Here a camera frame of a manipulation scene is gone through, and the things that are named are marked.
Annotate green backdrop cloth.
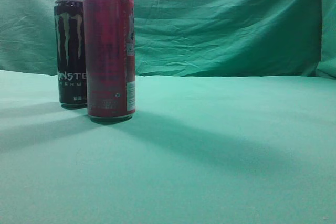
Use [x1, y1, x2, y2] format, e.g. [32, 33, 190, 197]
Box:
[1, 0, 335, 77]

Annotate green table cloth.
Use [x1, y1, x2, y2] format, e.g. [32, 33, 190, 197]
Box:
[1, 71, 335, 223]

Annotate black Monster energy can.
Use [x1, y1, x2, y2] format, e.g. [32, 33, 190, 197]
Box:
[54, 0, 87, 107]

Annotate pink energy drink can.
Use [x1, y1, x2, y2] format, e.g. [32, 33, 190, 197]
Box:
[83, 0, 135, 120]

